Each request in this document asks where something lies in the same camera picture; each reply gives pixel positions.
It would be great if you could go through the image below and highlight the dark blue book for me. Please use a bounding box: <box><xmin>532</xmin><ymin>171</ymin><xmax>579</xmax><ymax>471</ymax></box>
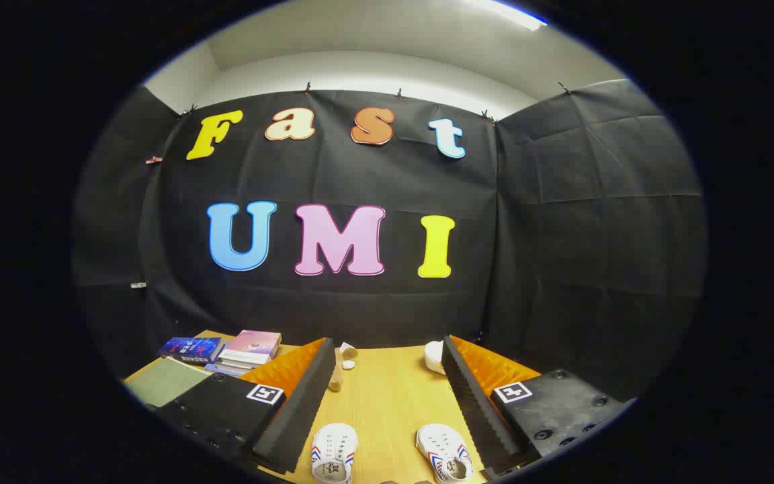
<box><xmin>159</xmin><ymin>336</ymin><xmax>225</xmax><ymax>365</ymax></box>

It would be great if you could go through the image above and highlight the green fabric storage box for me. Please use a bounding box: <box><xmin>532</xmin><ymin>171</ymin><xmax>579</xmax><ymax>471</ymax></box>
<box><xmin>124</xmin><ymin>356</ymin><xmax>213</xmax><ymax>409</ymax></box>

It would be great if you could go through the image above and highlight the black backdrop cloth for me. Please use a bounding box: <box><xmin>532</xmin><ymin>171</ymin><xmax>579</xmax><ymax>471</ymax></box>
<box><xmin>71</xmin><ymin>79</ymin><xmax>707</xmax><ymax>404</ymax></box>

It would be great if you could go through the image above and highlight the brown plush toy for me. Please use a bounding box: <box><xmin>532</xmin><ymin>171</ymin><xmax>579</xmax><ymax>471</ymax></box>
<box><xmin>328</xmin><ymin>343</ymin><xmax>359</xmax><ymax>393</ymax></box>

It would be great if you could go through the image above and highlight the pink cover book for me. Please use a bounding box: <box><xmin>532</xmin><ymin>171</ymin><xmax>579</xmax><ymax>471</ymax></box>
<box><xmin>222</xmin><ymin>329</ymin><xmax>283</xmax><ymax>360</ymax></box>

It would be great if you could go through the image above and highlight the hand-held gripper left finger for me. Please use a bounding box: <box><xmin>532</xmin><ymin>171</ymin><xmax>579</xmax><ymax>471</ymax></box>
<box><xmin>157</xmin><ymin>337</ymin><xmax>337</xmax><ymax>475</ymax></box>

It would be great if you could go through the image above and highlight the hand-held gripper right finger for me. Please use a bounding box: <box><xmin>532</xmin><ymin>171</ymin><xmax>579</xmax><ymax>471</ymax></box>
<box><xmin>441</xmin><ymin>335</ymin><xmax>632</xmax><ymax>481</ymax></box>

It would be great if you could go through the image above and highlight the grey cover book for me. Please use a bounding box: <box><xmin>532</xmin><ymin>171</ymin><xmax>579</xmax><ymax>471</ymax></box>
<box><xmin>218</xmin><ymin>354</ymin><xmax>275</xmax><ymax>370</ymax></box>

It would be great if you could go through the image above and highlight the white canvas shoe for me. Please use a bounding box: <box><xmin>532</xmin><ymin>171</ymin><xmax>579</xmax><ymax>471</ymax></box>
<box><xmin>310</xmin><ymin>423</ymin><xmax>359</xmax><ymax>484</ymax></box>
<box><xmin>415</xmin><ymin>423</ymin><xmax>474</xmax><ymax>484</ymax></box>

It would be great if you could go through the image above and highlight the white plush toy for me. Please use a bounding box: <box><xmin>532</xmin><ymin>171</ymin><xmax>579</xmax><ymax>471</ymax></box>
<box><xmin>423</xmin><ymin>340</ymin><xmax>447</xmax><ymax>376</ymax></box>

